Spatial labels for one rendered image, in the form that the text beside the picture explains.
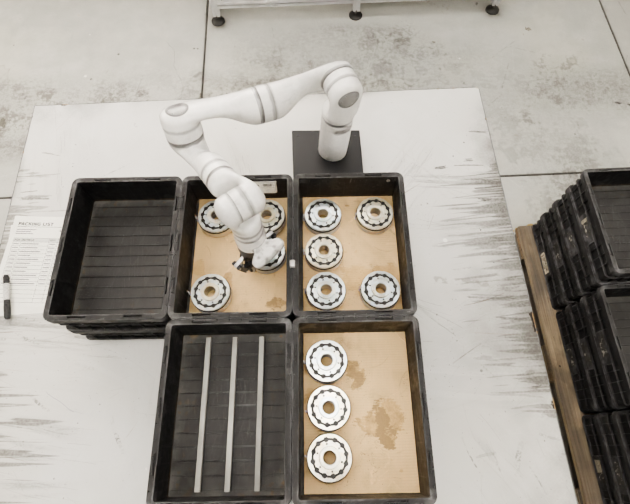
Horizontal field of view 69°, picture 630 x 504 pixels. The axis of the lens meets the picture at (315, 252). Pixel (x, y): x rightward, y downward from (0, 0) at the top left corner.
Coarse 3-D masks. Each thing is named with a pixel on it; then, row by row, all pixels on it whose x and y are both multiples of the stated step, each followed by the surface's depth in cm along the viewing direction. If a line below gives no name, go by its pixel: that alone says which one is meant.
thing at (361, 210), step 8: (368, 200) 130; (376, 200) 130; (384, 200) 129; (360, 208) 128; (384, 208) 128; (360, 216) 127; (384, 216) 127; (392, 216) 127; (368, 224) 126; (376, 224) 126; (384, 224) 126
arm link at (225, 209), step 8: (216, 200) 92; (224, 200) 91; (232, 200) 91; (216, 208) 92; (224, 208) 91; (232, 208) 91; (224, 216) 91; (232, 216) 91; (240, 216) 92; (256, 216) 101; (224, 224) 94; (232, 224) 93; (240, 224) 98; (248, 224) 99; (256, 224) 100; (240, 232) 97; (248, 232) 100; (256, 232) 101; (240, 240) 103; (248, 240) 103
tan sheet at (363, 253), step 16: (304, 208) 132; (352, 208) 132; (304, 224) 130; (352, 224) 130; (304, 240) 128; (352, 240) 128; (368, 240) 128; (384, 240) 128; (304, 256) 126; (352, 256) 126; (368, 256) 126; (384, 256) 126; (304, 272) 124; (320, 272) 124; (336, 272) 124; (352, 272) 124; (368, 272) 124; (304, 288) 123; (352, 288) 122; (400, 288) 122; (304, 304) 121; (352, 304) 121; (400, 304) 120
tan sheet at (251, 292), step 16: (208, 240) 128; (224, 240) 128; (208, 256) 126; (224, 256) 126; (208, 272) 125; (224, 272) 125; (240, 272) 124; (256, 272) 124; (240, 288) 123; (256, 288) 123; (272, 288) 123; (192, 304) 121; (240, 304) 121; (256, 304) 121; (272, 304) 121
